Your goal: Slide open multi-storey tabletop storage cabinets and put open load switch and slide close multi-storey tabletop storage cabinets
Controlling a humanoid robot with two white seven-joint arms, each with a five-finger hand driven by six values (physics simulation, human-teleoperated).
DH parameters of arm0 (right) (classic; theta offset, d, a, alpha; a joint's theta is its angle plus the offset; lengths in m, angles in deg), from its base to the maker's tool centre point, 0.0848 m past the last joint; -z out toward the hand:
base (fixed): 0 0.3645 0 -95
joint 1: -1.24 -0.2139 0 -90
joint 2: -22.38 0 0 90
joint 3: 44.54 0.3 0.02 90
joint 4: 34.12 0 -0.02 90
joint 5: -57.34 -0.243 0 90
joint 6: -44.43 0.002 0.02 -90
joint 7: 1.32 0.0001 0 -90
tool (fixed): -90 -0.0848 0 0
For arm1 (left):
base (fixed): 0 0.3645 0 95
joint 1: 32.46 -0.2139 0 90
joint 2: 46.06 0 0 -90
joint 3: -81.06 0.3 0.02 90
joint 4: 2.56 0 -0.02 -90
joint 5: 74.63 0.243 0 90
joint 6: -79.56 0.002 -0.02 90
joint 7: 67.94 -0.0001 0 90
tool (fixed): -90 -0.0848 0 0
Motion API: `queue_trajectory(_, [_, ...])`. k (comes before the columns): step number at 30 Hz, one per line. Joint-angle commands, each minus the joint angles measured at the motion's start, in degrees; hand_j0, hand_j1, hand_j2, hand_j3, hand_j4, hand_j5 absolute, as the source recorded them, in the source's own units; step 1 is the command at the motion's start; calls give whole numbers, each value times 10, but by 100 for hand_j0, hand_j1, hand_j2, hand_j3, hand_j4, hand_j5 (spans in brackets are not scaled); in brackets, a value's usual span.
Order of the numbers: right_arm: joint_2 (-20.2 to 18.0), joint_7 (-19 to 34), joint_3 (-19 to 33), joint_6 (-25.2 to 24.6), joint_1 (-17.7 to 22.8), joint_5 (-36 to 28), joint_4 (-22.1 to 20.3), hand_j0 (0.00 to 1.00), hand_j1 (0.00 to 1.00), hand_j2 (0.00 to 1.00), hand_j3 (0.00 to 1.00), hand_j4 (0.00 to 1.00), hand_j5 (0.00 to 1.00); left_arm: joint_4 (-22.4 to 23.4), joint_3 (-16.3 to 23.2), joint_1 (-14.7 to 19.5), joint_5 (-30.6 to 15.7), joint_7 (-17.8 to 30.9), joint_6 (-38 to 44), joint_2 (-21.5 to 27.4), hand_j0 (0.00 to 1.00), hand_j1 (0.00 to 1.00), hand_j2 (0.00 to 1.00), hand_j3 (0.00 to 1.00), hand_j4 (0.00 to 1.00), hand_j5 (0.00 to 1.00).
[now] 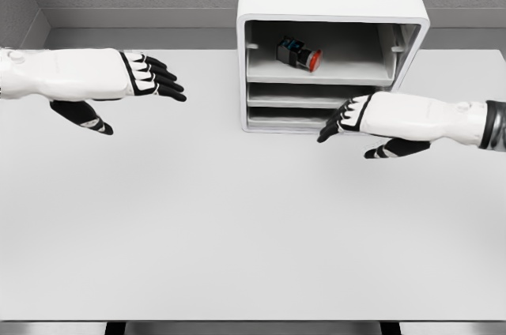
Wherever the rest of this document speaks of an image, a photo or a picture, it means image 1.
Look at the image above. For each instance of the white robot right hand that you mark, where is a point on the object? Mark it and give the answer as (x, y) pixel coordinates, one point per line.
(399, 115)

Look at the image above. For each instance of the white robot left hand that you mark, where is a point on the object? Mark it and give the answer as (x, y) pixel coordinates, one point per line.
(87, 72)

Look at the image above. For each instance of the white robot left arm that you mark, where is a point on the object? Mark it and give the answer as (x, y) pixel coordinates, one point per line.
(20, 74)

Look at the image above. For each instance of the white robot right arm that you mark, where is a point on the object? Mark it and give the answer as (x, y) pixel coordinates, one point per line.
(474, 123)

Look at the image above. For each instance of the white cabinet drawer tray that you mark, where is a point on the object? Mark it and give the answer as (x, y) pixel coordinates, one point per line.
(292, 95)
(316, 74)
(284, 117)

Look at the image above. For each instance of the black red-button load switch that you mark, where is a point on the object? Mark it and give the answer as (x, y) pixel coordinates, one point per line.
(294, 52)

